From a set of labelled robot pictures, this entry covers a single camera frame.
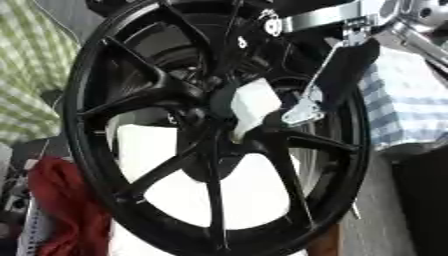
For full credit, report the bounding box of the white pin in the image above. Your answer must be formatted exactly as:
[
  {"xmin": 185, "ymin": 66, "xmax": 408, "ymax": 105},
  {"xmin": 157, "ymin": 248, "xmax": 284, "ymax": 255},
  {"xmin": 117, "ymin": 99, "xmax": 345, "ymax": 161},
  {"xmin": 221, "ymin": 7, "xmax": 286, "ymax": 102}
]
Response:
[{"xmin": 227, "ymin": 77, "xmax": 286, "ymax": 145}]

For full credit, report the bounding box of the black spoked wheel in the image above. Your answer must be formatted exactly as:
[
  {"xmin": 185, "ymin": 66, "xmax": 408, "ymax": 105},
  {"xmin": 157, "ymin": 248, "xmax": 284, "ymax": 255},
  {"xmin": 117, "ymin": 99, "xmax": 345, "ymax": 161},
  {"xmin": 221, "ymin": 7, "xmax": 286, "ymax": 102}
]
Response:
[{"xmin": 61, "ymin": 0, "xmax": 373, "ymax": 256}]

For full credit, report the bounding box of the black cabinet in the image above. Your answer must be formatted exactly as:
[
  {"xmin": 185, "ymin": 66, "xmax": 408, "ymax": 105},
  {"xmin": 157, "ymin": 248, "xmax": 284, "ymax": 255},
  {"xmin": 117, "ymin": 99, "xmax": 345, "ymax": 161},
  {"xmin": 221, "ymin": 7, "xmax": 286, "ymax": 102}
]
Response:
[{"xmin": 388, "ymin": 145, "xmax": 448, "ymax": 256}]

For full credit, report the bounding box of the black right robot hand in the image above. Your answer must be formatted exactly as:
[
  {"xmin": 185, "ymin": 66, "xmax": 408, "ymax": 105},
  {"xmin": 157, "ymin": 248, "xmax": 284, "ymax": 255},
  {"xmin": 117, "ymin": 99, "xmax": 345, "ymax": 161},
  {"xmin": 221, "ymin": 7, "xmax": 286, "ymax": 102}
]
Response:
[{"xmin": 259, "ymin": 4, "xmax": 385, "ymax": 134}]

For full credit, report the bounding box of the red cloth heap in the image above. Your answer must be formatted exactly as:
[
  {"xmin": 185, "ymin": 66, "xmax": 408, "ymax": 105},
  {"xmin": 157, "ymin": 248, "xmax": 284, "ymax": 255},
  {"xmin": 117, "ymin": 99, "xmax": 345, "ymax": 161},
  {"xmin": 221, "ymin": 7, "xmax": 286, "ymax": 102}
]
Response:
[{"xmin": 26, "ymin": 155, "xmax": 114, "ymax": 256}]

